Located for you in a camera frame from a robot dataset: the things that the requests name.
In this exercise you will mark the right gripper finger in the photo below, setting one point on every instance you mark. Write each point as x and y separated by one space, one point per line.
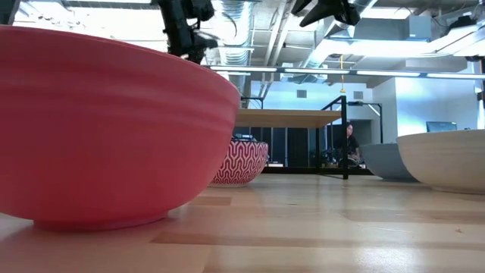
301 7
322 13

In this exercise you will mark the large red bowl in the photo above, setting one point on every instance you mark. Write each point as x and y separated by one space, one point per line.
94 132

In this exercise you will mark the red zigzag patterned bowl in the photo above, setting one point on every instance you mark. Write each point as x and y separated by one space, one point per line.
242 163

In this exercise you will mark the large grey-blue bowl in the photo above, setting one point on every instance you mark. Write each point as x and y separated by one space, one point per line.
382 163

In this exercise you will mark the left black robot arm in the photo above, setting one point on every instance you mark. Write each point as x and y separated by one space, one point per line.
7 9

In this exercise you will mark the long ceiling light bar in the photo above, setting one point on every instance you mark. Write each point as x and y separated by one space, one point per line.
379 72

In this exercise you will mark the person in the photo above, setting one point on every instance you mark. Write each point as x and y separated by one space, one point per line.
351 146

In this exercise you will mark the dark computer monitor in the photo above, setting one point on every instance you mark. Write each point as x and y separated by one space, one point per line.
441 126

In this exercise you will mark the large cream bowl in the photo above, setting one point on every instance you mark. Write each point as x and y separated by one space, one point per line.
447 159

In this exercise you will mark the smooth silver ceiling duct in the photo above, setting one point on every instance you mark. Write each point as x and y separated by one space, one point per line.
322 49

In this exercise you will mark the ribbed silver ceiling duct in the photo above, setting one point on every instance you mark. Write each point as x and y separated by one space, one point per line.
236 38

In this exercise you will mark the wooden shelf with black frame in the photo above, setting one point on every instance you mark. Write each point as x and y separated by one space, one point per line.
284 118

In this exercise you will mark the black metal background frame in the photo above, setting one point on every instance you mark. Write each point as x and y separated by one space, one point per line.
380 121

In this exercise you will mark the black table edge rail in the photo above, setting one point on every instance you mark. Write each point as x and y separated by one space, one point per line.
295 170

